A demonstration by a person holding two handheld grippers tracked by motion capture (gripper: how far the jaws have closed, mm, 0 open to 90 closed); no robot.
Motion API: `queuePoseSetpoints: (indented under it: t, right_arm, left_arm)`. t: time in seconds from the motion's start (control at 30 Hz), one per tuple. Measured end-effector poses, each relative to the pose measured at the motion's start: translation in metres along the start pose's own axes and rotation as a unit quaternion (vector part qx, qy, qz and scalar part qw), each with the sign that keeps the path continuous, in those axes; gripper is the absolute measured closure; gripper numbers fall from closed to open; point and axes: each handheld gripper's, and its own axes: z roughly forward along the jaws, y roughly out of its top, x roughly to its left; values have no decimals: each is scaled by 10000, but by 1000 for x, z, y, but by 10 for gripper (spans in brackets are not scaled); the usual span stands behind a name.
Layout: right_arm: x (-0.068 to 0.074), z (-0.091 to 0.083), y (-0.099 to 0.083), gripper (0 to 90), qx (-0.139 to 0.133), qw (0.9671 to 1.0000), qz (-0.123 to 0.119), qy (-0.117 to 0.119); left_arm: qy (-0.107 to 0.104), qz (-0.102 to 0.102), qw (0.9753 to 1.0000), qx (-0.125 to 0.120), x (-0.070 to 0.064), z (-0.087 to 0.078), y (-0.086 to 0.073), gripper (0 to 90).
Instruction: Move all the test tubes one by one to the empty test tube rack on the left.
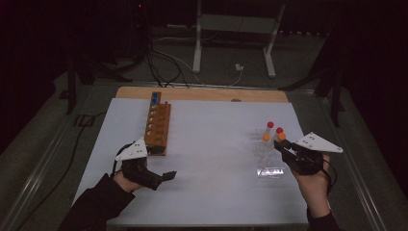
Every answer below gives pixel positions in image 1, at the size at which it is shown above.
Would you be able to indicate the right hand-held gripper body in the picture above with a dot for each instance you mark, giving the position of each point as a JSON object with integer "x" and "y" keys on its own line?
{"x": 316, "y": 144}

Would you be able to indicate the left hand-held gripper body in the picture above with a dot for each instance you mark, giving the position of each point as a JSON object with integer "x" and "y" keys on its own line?
{"x": 134, "y": 152}

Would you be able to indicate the orange-capped test tube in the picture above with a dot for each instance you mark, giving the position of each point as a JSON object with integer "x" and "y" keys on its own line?
{"x": 281, "y": 136}
{"x": 266, "y": 137}

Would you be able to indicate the red-capped test tube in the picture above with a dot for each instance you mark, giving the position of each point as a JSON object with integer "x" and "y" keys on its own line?
{"x": 279, "y": 130}
{"x": 270, "y": 124}

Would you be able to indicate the clear acrylic tube rack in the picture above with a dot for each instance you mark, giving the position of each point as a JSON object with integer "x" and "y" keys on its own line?
{"x": 269, "y": 163}

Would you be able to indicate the wooden test tube rack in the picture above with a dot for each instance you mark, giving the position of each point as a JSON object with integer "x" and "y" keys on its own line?
{"x": 158, "y": 128}

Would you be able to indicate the blue-capped test tube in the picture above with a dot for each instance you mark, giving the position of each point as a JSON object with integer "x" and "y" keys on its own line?
{"x": 156, "y": 95}
{"x": 155, "y": 102}

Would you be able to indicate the person's left hand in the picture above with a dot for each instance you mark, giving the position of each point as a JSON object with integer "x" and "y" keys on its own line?
{"x": 123, "y": 183}

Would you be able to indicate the person's right hand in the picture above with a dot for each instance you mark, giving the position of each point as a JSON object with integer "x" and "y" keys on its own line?
{"x": 316, "y": 189}

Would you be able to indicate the white table mat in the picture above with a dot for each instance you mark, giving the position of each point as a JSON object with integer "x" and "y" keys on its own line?
{"x": 208, "y": 154}

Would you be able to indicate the dark floor stand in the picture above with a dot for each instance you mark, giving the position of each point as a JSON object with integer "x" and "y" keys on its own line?
{"x": 71, "y": 93}
{"x": 335, "y": 102}

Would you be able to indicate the white plug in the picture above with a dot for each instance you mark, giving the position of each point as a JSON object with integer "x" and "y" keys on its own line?
{"x": 239, "y": 67}

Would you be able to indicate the white metal stand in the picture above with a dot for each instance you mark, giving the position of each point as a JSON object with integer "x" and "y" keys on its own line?
{"x": 197, "y": 48}

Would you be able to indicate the metal floor rail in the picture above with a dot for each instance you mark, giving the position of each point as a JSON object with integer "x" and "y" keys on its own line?
{"x": 359, "y": 179}
{"x": 38, "y": 179}

